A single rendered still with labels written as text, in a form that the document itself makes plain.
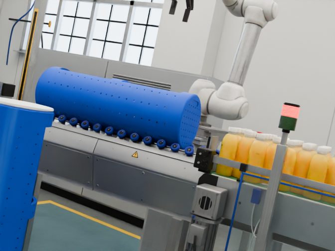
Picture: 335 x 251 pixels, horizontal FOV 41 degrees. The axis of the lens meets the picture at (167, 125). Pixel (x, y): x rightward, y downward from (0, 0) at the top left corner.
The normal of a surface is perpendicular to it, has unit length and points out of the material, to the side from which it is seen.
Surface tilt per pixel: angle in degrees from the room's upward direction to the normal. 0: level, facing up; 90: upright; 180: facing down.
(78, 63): 90
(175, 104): 59
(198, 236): 90
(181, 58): 90
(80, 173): 109
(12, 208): 90
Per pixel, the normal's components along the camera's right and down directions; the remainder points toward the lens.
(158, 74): -0.50, -0.05
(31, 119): 0.59, 0.17
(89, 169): -0.44, 0.30
